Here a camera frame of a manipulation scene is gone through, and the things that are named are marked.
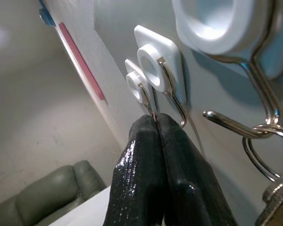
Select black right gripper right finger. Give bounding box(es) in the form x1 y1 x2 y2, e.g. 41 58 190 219
156 112 238 226

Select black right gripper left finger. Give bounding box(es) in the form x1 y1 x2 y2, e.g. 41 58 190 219
104 113 166 226

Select silver keys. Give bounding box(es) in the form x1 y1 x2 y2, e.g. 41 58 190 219
241 124 283 226

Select white plastic table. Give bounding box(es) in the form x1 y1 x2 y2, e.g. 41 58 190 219
40 185 114 226

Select green leather sofa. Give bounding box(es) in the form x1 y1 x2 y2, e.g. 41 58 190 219
0 160 107 226

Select blue tape piece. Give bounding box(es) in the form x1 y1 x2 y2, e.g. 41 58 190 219
38 0 57 27

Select white adhesive wire hook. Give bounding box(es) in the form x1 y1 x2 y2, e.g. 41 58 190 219
133 25 188 129
171 0 283 143
124 58 157 120

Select pink wall strip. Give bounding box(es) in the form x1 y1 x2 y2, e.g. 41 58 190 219
58 22 108 105

